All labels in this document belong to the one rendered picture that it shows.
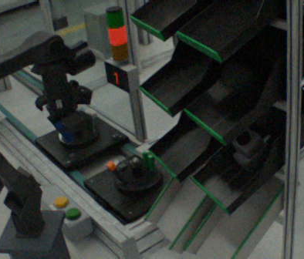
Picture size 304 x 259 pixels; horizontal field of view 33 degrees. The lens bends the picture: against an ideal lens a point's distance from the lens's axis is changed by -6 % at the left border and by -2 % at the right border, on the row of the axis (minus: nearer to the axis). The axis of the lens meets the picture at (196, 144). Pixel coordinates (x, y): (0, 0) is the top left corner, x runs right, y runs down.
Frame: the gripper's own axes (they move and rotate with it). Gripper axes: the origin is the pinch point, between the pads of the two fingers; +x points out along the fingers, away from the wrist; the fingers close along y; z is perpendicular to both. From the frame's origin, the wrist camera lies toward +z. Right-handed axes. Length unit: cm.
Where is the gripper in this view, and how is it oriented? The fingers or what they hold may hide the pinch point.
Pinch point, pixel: (66, 129)
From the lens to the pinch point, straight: 123.8
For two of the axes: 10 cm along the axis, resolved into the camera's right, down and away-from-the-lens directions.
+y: -6.5, -3.8, 6.6
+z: 7.5, -4.2, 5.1
